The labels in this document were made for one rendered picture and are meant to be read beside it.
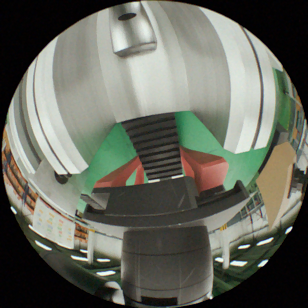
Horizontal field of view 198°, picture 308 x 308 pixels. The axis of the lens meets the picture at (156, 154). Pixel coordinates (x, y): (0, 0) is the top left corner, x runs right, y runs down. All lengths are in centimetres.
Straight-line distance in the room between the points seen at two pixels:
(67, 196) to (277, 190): 49
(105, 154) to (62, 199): 10
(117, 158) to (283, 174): 41
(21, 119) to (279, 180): 54
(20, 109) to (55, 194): 13
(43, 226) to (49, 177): 299
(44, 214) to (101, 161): 295
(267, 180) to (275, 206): 11
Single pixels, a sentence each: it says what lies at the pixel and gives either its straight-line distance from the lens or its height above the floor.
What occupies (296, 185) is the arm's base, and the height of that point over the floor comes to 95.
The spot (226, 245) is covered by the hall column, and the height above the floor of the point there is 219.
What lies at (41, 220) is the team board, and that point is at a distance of 306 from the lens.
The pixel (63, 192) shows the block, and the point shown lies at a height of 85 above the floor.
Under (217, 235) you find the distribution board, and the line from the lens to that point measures 1146.
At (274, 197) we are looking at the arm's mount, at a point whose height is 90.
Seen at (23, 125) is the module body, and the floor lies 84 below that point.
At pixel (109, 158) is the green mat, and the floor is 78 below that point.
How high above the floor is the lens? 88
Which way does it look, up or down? 49 degrees down
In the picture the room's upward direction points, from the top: 179 degrees clockwise
